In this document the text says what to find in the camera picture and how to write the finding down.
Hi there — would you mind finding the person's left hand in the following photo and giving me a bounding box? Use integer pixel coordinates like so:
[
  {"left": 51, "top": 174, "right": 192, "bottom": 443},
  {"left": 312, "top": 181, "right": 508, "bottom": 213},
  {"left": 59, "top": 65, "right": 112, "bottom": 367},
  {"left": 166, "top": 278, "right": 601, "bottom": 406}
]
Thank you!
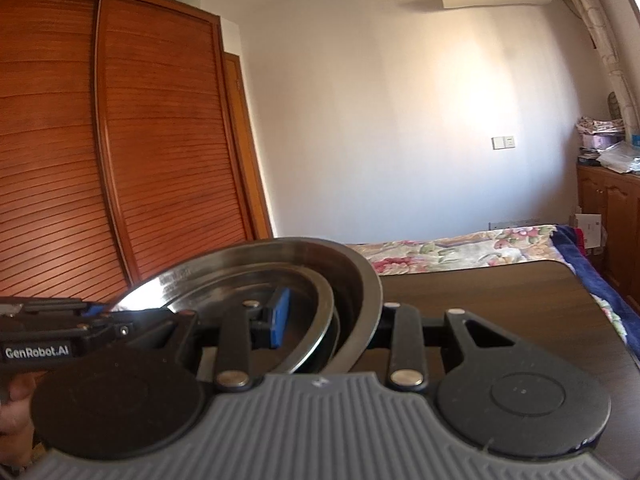
[{"left": 0, "top": 374, "right": 38, "bottom": 467}]

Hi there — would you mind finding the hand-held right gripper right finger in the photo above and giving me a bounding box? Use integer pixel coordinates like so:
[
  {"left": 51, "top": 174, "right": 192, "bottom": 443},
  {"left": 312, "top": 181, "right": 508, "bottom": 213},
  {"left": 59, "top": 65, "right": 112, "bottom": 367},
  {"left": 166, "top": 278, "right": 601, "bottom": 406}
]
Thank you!
[{"left": 372, "top": 302, "right": 519, "bottom": 392}]

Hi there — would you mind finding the floral blanket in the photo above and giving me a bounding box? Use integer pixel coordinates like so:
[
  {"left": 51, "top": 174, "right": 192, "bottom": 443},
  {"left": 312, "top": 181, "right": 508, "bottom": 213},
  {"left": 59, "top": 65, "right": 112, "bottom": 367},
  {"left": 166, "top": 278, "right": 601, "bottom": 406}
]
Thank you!
[{"left": 345, "top": 225, "right": 628, "bottom": 346}]

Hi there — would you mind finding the large steel bowl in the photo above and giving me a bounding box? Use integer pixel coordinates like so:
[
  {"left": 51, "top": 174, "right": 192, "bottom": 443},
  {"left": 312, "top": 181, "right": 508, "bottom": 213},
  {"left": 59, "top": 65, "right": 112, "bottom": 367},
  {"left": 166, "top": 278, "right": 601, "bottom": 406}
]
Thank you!
[{"left": 117, "top": 237, "right": 385, "bottom": 376}]

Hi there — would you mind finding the wooden door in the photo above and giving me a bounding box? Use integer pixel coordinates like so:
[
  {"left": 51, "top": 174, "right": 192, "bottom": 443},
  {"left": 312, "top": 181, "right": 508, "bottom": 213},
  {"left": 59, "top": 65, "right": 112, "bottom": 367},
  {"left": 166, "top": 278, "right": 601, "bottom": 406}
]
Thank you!
[{"left": 222, "top": 52, "right": 273, "bottom": 238}]

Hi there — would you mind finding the wooden louvered wardrobe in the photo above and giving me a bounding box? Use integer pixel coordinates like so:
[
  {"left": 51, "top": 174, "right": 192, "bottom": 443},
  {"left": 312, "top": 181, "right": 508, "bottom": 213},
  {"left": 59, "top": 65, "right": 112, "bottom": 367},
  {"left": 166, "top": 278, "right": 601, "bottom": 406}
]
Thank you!
[{"left": 0, "top": 0, "right": 261, "bottom": 301}]

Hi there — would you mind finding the blue blanket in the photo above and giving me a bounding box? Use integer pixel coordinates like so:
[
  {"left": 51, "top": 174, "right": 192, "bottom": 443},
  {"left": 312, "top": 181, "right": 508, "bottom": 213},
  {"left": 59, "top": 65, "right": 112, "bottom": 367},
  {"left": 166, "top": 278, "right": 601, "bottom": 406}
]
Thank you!
[{"left": 555, "top": 225, "right": 640, "bottom": 321}]

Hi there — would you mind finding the wall power strip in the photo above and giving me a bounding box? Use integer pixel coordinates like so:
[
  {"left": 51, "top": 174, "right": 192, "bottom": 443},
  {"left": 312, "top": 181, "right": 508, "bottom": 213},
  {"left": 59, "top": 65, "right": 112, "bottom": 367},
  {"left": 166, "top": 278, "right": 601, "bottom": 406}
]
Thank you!
[{"left": 487, "top": 218, "right": 543, "bottom": 231}]

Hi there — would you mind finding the wooden cabinet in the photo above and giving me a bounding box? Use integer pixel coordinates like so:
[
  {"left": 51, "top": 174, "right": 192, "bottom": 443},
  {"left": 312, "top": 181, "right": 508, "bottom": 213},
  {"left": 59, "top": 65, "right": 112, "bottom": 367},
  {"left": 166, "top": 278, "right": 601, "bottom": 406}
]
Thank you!
[{"left": 575, "top": 165, "right": 640, "bottom": 311}]

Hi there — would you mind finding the small steel bowl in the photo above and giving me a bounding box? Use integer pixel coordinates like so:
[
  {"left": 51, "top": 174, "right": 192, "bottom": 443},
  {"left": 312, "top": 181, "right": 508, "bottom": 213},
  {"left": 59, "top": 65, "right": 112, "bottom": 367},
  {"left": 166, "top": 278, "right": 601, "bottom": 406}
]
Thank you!
[{"left": 162, "top": 262, "right": 336, "bottom": 373}]

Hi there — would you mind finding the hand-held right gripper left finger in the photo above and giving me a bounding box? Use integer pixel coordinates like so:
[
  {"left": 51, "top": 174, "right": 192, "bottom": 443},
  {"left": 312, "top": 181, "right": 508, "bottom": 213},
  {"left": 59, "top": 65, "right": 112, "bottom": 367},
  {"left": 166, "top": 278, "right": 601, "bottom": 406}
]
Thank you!
[{"left": 132, "top": 287, "right": 292, "bottom": 392}]

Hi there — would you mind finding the patterned curtain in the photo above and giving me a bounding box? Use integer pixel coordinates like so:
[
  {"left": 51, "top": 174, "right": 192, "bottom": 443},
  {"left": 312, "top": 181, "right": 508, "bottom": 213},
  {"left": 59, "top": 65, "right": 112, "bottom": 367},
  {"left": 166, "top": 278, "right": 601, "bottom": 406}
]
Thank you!
[{"left": 547, "top": 0, "right": 640, "bottom": 126}]

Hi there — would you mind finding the clear plastic bag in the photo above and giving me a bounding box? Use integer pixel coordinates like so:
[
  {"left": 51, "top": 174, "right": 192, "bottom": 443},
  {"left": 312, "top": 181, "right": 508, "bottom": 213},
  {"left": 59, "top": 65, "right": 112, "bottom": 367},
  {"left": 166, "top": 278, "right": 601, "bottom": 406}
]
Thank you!
[{"left": 597, "top": 141, "right": 640, "bottom": 175}]

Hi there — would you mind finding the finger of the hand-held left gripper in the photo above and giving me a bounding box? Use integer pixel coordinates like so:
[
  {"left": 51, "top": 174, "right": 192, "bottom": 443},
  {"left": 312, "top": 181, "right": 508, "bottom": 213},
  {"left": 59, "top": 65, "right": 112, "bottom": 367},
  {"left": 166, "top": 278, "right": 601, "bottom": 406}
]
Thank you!
[
  {"left": 101, "top": 309, "right": 177, "bottom": 342},
  {"left": 0, "top": 297, "right": 105, "bottom": 318}
]

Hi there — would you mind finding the medium steel bowl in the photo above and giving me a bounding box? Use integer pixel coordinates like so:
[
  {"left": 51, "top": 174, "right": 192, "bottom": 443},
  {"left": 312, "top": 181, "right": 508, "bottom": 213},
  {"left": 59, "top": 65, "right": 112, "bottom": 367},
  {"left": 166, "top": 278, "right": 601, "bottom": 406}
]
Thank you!
[{"left": 170, "top": 260, "right": 344, "bottom": 373}]

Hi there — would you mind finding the stack of newspapers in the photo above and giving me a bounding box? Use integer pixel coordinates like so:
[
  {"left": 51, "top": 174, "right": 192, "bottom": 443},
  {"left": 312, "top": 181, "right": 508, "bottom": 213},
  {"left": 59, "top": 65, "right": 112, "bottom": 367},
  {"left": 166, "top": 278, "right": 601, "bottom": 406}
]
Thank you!
[{"left": 575, "top": 117, "right": 626, "bottom": 136}]

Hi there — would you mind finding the purple box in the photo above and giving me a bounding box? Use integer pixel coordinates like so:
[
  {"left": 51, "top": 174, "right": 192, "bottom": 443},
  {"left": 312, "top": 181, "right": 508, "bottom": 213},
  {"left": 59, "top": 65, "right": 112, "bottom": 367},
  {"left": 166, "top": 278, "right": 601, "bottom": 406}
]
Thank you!
[{"left": 580, "top": 132, "right": 626, "bottom": 151}]

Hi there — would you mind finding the white paper bag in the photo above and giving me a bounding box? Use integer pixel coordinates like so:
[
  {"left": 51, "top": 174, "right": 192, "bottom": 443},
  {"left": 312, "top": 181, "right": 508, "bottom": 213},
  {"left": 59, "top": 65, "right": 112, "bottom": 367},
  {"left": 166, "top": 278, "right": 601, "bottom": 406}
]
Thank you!
[{"left": 574, "top": 212, "right": 603, "bottom": 251}]

